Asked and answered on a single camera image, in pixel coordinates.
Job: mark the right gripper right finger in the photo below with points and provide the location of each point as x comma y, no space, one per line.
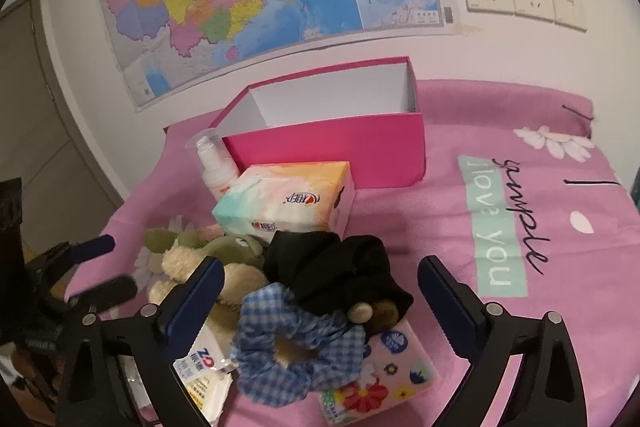
547,390

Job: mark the white wall switch plate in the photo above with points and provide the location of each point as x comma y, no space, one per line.
570,14

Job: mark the white lotion pump bottle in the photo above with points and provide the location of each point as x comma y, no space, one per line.
215,164

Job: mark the beige teddy bear plush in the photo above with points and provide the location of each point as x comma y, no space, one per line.
240,279

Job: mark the black fabric hat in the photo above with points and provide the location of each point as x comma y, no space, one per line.
328,274

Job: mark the white yellow wet wipes pack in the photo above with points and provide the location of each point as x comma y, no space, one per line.
203,375

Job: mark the pink printed table cloth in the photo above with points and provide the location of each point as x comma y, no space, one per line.
515,201

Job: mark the green frog plush toy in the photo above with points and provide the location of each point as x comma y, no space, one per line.
192,245

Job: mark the pastel tissue box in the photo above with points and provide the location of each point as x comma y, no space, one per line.
296,197

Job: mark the grey door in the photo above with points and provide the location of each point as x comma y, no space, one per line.
66,195

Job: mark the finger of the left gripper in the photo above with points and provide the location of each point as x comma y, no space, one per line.
91,249
105,296

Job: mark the pink floral tissue pack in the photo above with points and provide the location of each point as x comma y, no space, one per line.
395,368

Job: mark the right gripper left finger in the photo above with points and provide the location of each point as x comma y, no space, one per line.
94,390

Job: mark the pink open storage box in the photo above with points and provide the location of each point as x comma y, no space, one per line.
366,113

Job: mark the blue checked scrunchie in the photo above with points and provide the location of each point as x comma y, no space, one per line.
283,353

